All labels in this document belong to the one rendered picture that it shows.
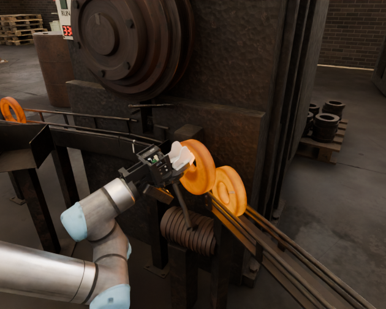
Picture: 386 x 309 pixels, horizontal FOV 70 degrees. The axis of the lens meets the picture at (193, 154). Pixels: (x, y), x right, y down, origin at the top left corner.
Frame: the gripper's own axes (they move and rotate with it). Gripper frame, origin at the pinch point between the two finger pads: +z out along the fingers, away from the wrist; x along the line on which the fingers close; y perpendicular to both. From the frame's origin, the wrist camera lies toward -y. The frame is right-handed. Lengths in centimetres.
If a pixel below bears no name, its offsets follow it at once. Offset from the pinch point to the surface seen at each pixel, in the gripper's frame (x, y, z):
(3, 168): 74, -14, -48
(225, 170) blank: -5.0, -7.9, 5.9
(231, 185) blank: -9.0, -9.8, 4.1
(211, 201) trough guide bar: -1.8, -19.5, 1.0
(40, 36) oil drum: 332, -12, 29
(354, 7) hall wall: 237, -130, 568
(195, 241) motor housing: 0.8, -34.6, -7.6
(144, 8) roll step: 28.4, 31.9, 12.7
